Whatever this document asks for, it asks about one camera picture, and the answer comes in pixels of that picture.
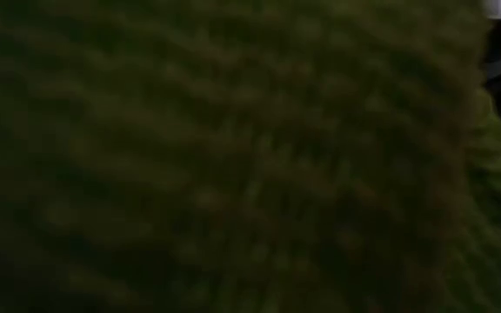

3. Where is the green microfiber towel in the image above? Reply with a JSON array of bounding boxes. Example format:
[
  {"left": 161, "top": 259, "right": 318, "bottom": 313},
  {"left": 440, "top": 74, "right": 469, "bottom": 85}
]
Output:
[{"left": 0, "top": 0, "right": 501, "bottom": 313}]

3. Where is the white ceiling unit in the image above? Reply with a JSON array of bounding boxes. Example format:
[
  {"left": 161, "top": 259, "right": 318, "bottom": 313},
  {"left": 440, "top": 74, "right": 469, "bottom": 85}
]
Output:
[{"left": 484, "top": 0, "right": 501, "bottom": 21}]

